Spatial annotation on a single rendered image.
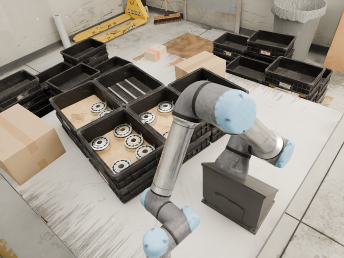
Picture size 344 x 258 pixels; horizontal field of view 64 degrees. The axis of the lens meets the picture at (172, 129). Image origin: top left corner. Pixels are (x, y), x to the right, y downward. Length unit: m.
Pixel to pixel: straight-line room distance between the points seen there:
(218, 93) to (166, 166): 0.30
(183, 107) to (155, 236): 0.38
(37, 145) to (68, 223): 0.46
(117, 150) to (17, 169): 0.53
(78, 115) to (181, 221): 1.10
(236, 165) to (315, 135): 0.72
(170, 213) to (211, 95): 0.39
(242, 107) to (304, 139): 1.02
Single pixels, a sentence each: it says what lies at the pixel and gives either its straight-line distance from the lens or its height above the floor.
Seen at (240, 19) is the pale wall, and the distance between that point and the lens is 4.48.
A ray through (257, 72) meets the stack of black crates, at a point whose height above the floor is 0.38.
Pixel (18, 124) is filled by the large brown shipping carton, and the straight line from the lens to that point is 1.79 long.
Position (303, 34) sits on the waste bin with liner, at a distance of 3.62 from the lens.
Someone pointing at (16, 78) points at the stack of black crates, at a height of 0.54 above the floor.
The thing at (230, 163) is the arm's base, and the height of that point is 0.97.
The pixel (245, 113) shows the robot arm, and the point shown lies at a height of 1.38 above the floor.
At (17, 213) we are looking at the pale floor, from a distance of 2.59.
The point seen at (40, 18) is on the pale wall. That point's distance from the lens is 4.68.
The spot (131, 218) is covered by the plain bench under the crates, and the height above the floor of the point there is 0.70.
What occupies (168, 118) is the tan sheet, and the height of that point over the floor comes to 0.83.
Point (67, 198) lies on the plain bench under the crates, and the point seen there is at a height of 0.70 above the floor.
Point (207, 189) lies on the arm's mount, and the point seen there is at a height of 0.82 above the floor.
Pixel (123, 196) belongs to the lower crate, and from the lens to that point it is 1.38.
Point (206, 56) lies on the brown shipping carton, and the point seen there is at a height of 0.86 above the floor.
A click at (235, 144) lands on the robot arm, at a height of 1.02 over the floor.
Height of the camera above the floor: 1.87
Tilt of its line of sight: 43 degrees down
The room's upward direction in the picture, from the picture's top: 6 degrees counter-clockwise
